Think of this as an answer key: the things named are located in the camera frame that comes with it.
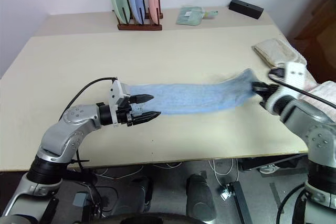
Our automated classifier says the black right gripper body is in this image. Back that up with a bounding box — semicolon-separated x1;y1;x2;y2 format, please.
259;83;280;107

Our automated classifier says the black metal table leg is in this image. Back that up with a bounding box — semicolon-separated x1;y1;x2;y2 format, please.
226;181;254;224

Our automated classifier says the brown wooden plate rack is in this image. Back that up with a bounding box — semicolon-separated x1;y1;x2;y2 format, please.
112;0;164;31

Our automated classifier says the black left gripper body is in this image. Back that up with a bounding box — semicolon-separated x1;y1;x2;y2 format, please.
116;94;138;128

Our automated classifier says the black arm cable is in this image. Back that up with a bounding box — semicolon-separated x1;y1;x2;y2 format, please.
59;77;118;120
268;67;336;110

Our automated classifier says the black table crossbar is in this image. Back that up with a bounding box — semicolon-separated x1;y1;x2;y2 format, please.
240;153;309;172

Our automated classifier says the green packaged cloth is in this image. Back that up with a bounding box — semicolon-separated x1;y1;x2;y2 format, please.
175;5;219;27

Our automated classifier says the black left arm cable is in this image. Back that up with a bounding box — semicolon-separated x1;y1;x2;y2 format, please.
59;77;118;120

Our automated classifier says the white pinkish towel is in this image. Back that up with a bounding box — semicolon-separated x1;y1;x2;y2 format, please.
301;80;336;110

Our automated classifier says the light blue towel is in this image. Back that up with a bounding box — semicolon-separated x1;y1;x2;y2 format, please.
123;67;260;118

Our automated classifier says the beige folded towel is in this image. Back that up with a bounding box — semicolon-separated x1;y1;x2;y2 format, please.
251;38;317;84

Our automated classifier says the black rectangular box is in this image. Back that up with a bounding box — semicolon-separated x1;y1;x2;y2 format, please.
228;0;265;20

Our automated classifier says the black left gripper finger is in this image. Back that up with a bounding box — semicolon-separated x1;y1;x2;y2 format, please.
130;93;155;105
132;111;162;127

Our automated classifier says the small grey box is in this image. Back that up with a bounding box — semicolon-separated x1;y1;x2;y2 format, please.
72;192;88;208

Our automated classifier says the dark rounded shape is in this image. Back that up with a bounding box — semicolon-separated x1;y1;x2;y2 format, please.
186;173;218;220
128;176;154;213

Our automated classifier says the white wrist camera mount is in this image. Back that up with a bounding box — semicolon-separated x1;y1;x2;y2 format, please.
282;61;307;89
107;78;132;128

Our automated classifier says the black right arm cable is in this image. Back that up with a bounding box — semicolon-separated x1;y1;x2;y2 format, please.
268;67;336;110

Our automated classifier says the brown wooden cabinet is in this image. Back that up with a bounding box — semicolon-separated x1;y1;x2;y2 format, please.
293;0;336;49

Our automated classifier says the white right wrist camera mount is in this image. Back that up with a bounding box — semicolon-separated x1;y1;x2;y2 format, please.
282;61;307;89

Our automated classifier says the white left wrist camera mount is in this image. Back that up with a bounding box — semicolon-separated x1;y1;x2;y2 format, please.
107;78;132;128

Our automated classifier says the white floor cable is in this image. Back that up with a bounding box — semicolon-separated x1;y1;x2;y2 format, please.
209;158;240;183
93;162;182;180

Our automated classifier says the white sneaker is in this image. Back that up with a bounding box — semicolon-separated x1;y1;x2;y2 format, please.
259;163;277;175

